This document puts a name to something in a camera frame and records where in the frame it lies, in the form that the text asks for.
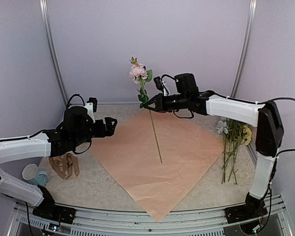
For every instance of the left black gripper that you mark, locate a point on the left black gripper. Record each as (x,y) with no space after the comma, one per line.
(110,130)

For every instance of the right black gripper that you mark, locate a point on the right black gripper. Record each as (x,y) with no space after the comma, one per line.
(161,103)

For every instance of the pink fake rose stem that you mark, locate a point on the pink fake rose stem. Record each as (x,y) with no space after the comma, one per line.
(140,75)

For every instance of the pink wrapping paper sheet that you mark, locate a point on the pink wrapping paper sheet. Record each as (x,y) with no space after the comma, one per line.
(157,159)

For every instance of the white fake rose stem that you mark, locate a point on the white fake rose stem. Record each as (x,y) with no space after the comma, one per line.
(229,151)

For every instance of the yellow fake flower stem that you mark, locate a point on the yellow fake flower stem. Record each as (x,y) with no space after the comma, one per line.
(244,137)

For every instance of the blue fake flower stem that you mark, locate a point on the blue fake flower stem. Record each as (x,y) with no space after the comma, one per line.
(221,126)

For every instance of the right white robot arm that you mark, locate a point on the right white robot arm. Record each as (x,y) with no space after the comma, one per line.
(263,116)

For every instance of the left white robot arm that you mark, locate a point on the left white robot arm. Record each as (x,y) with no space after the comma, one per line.
(18,148)

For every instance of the brown ribbon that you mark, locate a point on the brown ribbon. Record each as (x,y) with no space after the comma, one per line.
(65,165)

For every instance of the light blue mug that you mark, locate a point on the light blue mug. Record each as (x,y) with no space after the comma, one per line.
(41,178)

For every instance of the white paper cup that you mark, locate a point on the white paper cup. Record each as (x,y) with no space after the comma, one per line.
(29,172)

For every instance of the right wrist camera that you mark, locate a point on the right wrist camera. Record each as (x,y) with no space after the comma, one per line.
(161,85)

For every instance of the left aluminium corner post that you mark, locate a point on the left aluminium corner post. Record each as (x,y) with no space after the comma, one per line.
(52,50)

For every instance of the aluminium corner post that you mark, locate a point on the aluminium corner post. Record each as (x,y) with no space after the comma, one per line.
(245,47)
(52,50)

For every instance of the front aluminium rail frame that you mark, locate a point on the front aluminium rail frame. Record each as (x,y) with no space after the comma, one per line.
(200,222)

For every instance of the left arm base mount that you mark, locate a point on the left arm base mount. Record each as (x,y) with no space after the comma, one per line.
(48,209)

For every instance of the right aluminium corner post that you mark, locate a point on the right aluminium corner post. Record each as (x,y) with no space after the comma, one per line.
(245,47)

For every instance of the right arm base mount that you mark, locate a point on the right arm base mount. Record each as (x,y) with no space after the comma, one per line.
(252,208)

